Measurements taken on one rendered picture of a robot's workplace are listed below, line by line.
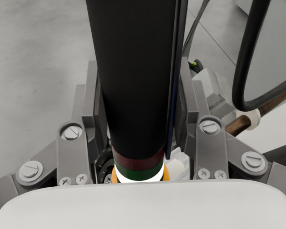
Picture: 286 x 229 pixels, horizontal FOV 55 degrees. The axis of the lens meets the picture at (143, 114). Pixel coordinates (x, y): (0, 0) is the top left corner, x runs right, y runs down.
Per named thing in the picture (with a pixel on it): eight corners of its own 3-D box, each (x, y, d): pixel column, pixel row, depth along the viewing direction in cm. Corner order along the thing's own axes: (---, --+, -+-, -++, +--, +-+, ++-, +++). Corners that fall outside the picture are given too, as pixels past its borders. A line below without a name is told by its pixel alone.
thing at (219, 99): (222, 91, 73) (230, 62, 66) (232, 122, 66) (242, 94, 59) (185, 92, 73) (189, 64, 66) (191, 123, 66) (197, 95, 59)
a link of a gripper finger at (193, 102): (184, 203, 12) (169, 97, 17) (254, 200, 13) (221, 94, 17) (193, 167, 10) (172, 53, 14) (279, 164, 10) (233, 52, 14)
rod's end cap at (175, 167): (173, 165, 26) (174, 153, 25) (187, 180, 25) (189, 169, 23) (156, 176, 25) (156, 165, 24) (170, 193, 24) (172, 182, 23)
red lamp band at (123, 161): (143, 119, 19) (143, 107, 18) (175, 151, 17) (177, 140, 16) (102, 143, 18) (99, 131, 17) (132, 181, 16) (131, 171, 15)
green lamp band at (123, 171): (143, 130, 20) (143, 119, 19) (174, 162, 18) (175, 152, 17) (104, 154, 19) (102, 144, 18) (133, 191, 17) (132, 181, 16)
